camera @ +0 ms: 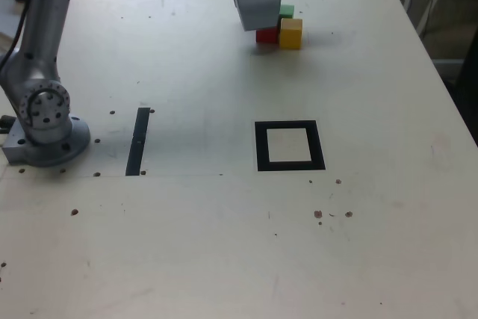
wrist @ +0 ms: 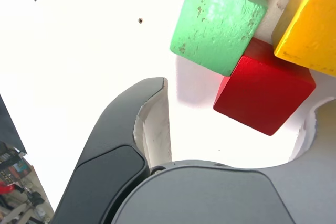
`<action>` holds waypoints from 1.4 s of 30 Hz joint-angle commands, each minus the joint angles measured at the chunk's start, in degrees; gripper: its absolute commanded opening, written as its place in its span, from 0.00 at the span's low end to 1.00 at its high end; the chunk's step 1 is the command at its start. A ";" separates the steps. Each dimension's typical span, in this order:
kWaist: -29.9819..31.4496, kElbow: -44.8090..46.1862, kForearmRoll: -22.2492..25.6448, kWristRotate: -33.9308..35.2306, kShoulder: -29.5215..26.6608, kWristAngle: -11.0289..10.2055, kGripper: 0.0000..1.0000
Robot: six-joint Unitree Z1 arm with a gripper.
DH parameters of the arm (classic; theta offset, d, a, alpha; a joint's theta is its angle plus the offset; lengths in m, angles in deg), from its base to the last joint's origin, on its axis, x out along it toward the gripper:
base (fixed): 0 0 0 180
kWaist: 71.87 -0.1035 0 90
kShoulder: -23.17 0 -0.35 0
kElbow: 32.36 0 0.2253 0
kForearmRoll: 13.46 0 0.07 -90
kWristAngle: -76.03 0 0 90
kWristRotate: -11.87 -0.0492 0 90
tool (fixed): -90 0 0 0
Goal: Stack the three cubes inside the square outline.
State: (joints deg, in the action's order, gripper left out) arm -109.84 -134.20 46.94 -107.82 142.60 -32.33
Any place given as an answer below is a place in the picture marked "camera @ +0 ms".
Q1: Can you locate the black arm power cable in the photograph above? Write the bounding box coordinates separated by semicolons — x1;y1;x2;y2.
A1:
0;0;34;135

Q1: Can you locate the black tape square outline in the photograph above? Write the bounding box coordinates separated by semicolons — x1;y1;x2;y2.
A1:
254;120;327;173

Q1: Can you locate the red cube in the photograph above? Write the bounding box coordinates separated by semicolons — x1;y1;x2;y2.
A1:
255;27;280;44

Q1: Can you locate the black tape strip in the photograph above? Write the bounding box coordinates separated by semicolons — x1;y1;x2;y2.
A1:
125;107;151;177

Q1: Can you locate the dark furniture piece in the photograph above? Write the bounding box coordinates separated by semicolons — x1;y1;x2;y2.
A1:
457;34;478;118

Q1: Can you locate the yellow cube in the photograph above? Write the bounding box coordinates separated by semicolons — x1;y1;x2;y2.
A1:
279;17;304;51

